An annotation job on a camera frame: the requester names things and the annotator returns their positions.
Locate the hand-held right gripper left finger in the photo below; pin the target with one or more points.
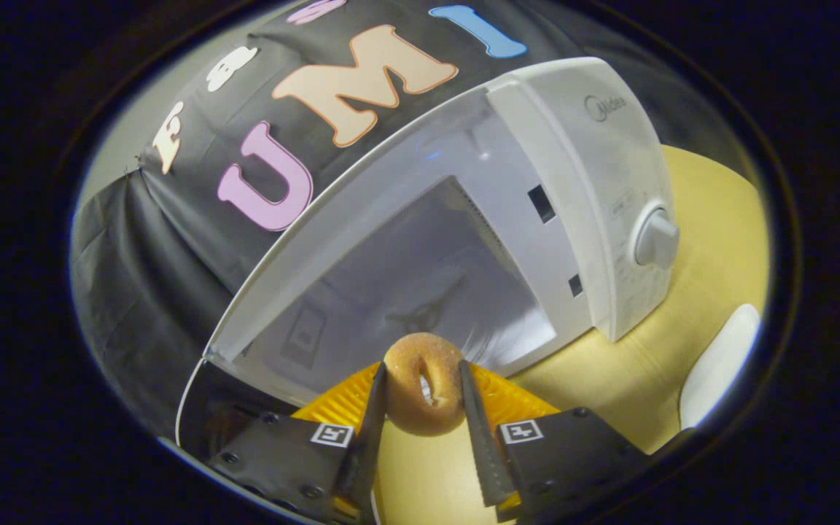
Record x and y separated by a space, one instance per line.
369 437

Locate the black backdrop cloth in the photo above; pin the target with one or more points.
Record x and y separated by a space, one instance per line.
172 277

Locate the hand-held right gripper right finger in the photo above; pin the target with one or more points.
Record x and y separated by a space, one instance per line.
482 452

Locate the white microwave oven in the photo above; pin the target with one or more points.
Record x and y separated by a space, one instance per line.
573 182

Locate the brown doughnut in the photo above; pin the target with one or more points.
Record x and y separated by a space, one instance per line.
409 394

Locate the white plate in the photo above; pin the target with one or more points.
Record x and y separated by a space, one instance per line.
719 364

